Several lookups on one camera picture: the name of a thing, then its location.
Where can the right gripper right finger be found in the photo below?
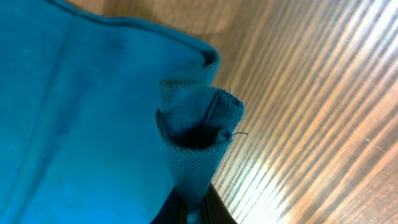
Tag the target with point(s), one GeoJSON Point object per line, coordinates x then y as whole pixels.
{"type": "Point", "coordinates": [213, 210]}

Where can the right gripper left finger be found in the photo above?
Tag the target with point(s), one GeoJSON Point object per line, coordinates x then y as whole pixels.
{"type": "Point", "coordinates": [173, 211]}

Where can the blue polo shirt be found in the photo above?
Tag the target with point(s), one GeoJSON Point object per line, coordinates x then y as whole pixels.
{"type": "Point", "coordinates": [102, 117]}

